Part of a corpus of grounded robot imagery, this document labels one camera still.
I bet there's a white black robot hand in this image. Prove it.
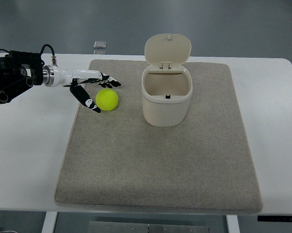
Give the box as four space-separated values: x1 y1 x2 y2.
43 65 121 113

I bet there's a yellow tennis ball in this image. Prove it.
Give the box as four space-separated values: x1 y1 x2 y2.
96 89 119 111

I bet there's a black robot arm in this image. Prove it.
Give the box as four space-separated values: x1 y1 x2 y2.
0 44 57 104

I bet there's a silver floor socket plate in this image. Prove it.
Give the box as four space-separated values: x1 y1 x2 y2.
94 41 107 49

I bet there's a grey felt mat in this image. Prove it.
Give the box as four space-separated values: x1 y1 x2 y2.
55 60 263 214

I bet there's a beige lidded plastic bin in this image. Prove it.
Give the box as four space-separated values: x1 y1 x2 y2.
141 33 193 127

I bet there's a white table leg left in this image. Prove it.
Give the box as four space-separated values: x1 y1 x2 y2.
41 212 58 233

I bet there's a white table leg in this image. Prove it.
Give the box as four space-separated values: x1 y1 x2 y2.
226 215 240 233
41 212 58 233

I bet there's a white table leg right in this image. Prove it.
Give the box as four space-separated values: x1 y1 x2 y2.
226 215 240 233

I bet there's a black desk control panel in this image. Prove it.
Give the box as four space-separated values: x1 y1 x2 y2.
257 215 292 223

